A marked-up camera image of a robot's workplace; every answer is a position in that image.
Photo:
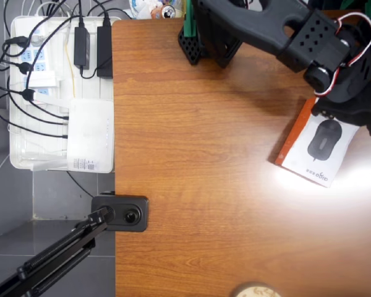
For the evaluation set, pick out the white orange mouse box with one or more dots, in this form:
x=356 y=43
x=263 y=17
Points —
x=323 y=142

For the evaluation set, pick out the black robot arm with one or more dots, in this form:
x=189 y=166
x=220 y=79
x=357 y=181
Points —
x=259 y=28

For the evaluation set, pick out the green table clamp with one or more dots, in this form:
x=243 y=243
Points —
x=191 y=18
x=355 y=3

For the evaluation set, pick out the round wooden coaster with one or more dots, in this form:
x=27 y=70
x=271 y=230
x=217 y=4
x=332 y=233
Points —
x=256 y=290

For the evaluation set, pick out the drink can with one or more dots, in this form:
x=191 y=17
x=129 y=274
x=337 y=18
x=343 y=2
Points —
x=168 y=11

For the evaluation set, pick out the white printed plastic bag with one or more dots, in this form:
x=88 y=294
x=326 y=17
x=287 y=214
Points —
x=142 y=7

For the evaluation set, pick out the black power adapter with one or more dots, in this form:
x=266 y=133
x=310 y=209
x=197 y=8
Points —
x=82 y=46
x=104 y=52

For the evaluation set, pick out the white router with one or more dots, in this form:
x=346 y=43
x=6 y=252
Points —
x=89 y=136

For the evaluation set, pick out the white charger plug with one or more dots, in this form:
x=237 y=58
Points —
x=42 y=80

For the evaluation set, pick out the white power strip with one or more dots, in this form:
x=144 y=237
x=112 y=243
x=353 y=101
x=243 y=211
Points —
x=38 y=57

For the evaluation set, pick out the black power plug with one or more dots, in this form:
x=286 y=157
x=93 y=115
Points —
x=18 y=41
x=27 y=94
x=25 y=68

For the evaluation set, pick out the black stand base with post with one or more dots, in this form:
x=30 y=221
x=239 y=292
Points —
x=133 y=227

